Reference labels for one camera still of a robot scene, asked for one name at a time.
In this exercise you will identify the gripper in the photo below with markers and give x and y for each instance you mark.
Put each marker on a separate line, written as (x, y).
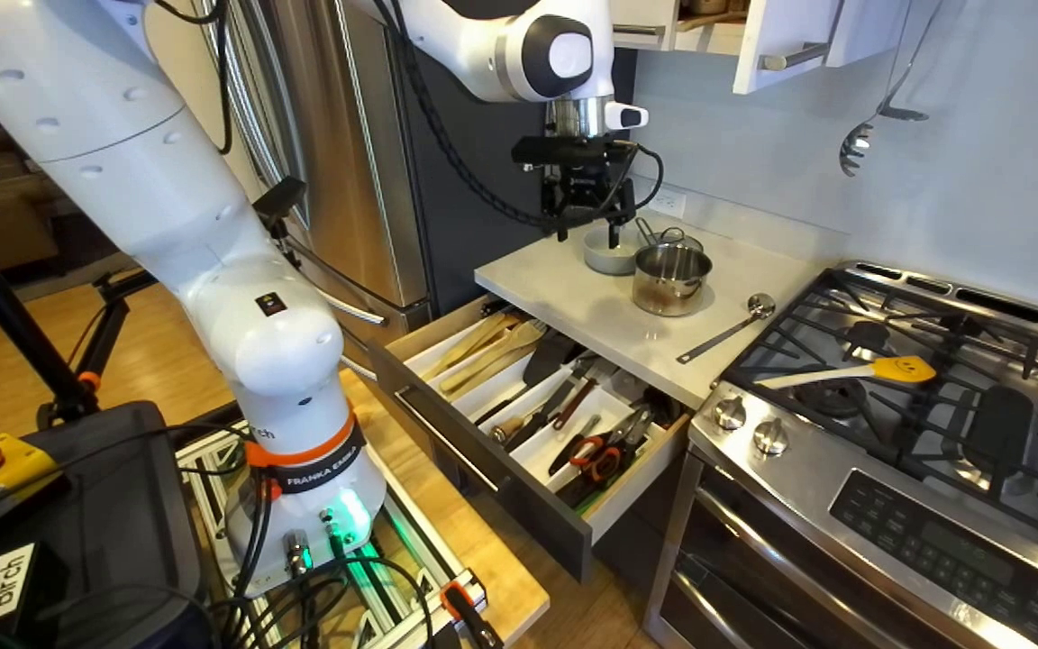
(584, 189)

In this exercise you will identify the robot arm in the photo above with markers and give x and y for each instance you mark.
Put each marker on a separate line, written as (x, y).
(150, 171)

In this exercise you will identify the stainless steel pot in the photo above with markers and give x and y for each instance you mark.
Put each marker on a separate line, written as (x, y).
(670, 284)

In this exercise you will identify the stove knob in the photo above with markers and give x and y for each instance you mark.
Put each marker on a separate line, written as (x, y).
(729, 414)
(770, 437)

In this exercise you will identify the round stove burner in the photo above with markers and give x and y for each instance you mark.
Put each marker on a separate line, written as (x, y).
(833, 398)
(866, 335)

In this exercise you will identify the stainless steel stove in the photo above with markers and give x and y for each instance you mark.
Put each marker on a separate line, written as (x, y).
(852, 505)

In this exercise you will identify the oblong stove burner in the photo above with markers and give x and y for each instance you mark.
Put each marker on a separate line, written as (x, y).
(999, 428)

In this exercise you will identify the white bowl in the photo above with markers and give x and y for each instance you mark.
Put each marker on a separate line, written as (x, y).
(607, 255)

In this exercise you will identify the black spatula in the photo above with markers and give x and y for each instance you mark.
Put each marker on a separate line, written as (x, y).
(548, 359)

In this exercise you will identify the heap of wooden utensils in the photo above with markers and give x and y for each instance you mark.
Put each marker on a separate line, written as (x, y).
(487, 351)

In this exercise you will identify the long metal spoon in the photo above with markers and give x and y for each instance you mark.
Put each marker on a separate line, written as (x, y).
(728, 331)

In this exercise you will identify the white cutlery tray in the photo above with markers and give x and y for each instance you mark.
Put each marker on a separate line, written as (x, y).
(537, 446)

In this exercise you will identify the stainless steel refrigerator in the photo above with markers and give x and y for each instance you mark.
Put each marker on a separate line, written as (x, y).
(348, 153)

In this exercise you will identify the hanging slotted spoon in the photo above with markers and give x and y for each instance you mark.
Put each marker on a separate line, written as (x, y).
(855, 149)

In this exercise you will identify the grey kitchen drawer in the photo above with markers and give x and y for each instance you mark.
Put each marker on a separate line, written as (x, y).
(519, 505)

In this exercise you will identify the yellow smiley spatula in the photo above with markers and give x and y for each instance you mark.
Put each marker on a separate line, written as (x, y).
(879, 370)

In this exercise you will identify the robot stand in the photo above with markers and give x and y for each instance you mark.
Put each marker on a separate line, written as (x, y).
(447, 532)

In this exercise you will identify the oven door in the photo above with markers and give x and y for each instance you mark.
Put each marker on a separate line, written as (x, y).
(753, 559)

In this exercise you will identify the orange black clamp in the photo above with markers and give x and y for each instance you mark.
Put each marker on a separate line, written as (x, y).
(467, 613)

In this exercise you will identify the black box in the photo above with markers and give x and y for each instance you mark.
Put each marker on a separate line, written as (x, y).
(113, 523)

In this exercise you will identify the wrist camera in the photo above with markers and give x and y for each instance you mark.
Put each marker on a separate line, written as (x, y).
(564, 150)

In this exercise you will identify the wall socket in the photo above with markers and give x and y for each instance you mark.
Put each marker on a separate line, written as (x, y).
(668, 201)

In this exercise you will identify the white wall cabinet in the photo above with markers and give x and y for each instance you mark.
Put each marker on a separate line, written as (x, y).
(780, 36)

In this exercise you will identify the camera on mount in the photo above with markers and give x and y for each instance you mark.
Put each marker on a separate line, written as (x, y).
(280, 196)

